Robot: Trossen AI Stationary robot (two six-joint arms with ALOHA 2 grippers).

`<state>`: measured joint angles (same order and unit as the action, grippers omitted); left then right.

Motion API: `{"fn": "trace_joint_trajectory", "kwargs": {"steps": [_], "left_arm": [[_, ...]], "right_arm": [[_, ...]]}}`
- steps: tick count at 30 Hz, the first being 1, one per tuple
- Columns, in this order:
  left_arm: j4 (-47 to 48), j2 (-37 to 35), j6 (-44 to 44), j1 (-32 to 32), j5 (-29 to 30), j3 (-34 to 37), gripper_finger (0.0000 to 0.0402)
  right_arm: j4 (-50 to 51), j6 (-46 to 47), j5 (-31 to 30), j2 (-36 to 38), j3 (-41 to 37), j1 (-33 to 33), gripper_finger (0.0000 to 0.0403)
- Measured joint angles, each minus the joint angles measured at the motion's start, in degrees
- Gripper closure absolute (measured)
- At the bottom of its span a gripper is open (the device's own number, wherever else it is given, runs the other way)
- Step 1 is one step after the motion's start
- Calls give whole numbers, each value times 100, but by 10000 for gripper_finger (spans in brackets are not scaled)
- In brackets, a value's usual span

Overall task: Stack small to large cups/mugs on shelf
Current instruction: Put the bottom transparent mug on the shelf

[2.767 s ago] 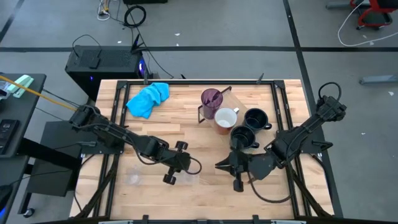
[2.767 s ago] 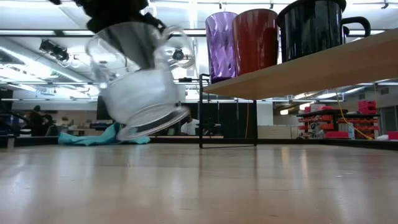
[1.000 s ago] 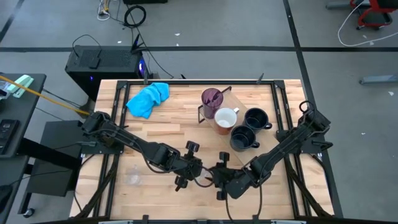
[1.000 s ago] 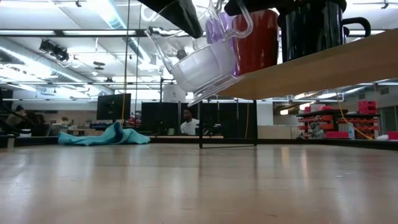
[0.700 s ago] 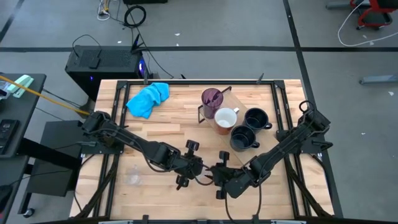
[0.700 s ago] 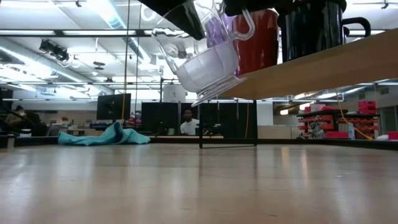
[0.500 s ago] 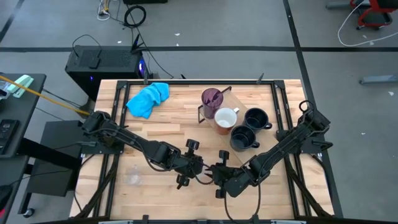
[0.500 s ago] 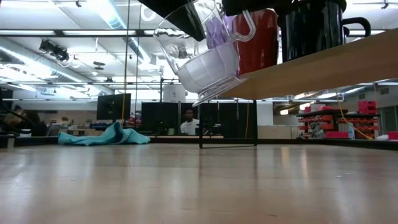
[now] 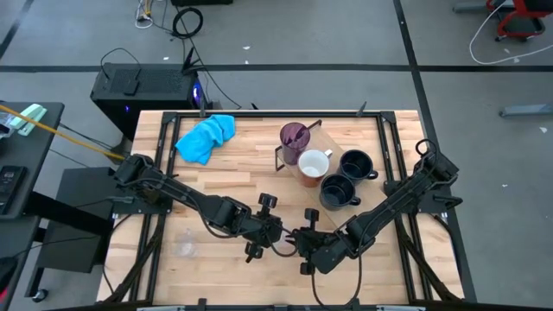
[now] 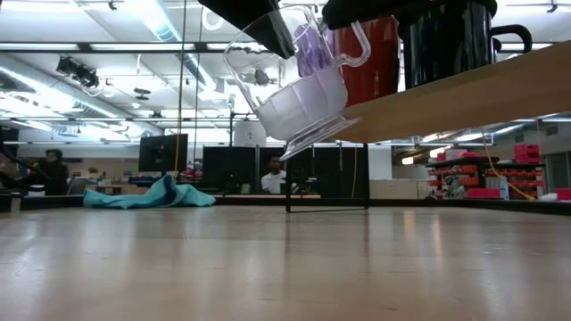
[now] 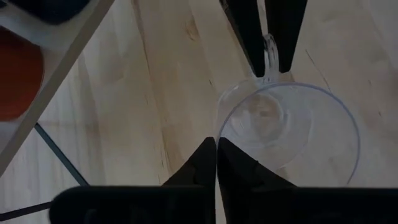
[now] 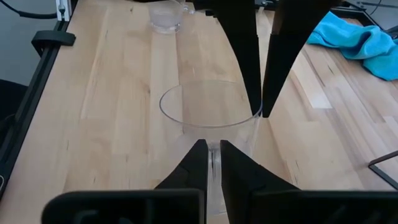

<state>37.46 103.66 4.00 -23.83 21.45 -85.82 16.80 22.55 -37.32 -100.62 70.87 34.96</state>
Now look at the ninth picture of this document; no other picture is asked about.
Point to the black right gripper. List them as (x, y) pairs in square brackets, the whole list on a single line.
[(319, 250)]

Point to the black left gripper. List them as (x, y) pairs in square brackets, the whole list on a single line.
[(265, 231)]

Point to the dark blue speckled mug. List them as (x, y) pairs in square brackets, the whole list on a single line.
[(356, 166), (337, 193)]

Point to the orange mug white inside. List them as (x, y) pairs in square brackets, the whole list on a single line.
[(313, 166)]

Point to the translucent purple tumbler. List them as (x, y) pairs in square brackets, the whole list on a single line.
[(295, 140)]

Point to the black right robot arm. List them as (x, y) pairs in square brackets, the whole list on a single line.
[(389, 203)]

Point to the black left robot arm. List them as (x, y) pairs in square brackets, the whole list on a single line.
[(181, 196)]

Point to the wooden drying rack board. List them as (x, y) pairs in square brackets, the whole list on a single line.
[(328, 142)]

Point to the silver aluminium bar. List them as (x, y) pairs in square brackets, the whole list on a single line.
[(160, 308), (402, 308)]

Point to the blue cloth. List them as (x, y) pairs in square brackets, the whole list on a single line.
[(203, 138)]

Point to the black computer tower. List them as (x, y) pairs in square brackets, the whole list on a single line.
[(151, 99)]

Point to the black wifi antenna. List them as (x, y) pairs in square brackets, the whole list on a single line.
[(188, 58)]

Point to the black box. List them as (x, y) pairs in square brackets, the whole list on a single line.
[(201, 2)]

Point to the black caster wheel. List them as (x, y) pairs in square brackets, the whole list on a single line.
[(40, 296)]

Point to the grey metal floor bar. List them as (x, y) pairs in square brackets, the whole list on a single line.
[(468, 6), (527, 110)]

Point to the black side desk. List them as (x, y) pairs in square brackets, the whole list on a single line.
[(34, 151)]

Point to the smartphone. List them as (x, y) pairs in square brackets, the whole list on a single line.
[(10, 185)]

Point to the mint green stapler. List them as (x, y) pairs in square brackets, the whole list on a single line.
[(30, 116)]

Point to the black aluminium table frame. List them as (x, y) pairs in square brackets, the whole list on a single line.
[(276, 114)]

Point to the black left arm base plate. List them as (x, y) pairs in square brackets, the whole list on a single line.
[(125, 209)]

